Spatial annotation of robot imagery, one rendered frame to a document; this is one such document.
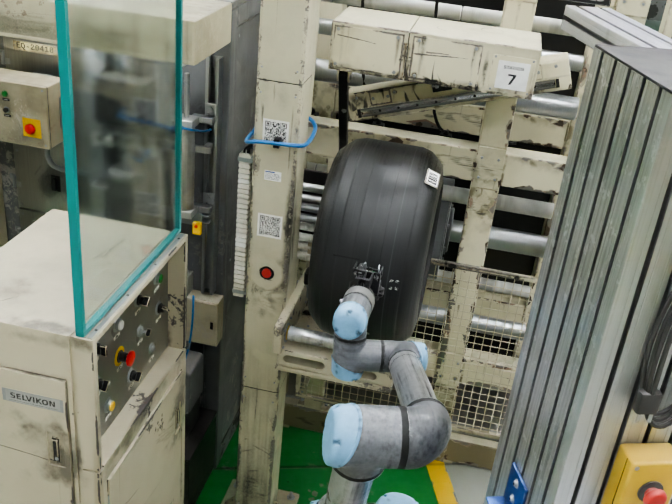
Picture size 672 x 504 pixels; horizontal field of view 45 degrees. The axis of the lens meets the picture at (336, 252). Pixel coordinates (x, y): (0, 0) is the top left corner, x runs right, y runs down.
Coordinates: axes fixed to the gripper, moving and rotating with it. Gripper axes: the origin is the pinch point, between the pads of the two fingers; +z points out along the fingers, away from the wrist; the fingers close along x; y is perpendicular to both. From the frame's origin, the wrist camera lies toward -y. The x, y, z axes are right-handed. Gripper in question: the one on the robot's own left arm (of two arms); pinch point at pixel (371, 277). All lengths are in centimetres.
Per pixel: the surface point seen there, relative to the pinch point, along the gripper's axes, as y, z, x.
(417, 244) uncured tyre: 9.4, 6.0, -10.2
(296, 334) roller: -30.5, 19.0, 22.0
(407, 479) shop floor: -115, 79, -18
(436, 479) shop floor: -115, 83, -29
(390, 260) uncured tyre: 5.0, 2.1, -4.1
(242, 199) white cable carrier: 7.5, 22.9, 43.5
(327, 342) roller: -31.0, 18.9, 12.3
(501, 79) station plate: 50, 43, -24
